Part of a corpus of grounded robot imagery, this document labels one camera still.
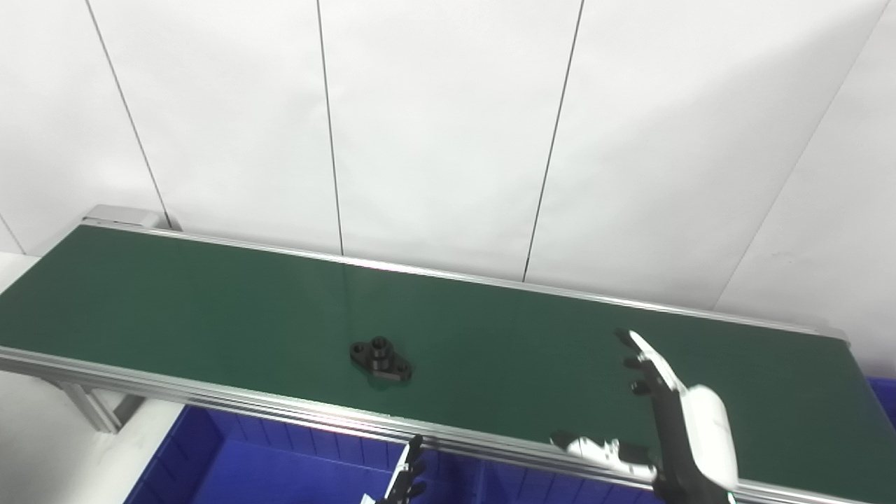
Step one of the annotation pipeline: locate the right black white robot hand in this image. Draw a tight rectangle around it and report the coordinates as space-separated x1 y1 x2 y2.
549 329 739 504

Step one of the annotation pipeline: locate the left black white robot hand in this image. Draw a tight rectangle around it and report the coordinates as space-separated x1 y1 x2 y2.
360 435 428 504

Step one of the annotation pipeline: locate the black flange part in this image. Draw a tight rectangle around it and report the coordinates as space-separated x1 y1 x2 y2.
349 337 414 382

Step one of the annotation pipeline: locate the blue plastic bin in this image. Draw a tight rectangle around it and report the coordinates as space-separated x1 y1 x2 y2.
476 458 666 504
122 405 484 504
868 378 896 428

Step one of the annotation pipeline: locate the green conveyor belt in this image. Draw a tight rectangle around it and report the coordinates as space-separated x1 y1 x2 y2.
0 204 896 504

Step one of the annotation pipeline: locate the aluminium conveyor leg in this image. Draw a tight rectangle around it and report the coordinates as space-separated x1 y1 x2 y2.
56 381 144 435

